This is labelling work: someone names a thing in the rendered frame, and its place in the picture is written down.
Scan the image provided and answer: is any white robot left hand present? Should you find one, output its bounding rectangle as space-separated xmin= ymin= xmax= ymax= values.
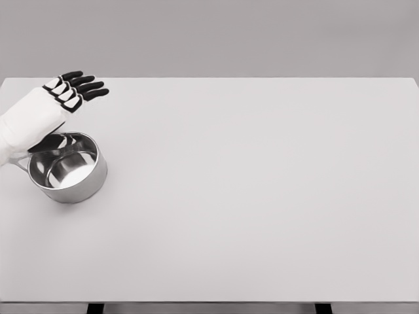
xmin=5 ymin=69 xmax=110 ymax=154

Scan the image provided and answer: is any stainless steel pot with handle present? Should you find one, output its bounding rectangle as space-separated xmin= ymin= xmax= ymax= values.
xmin=9 ymin=131 xmax=109 ymax=205

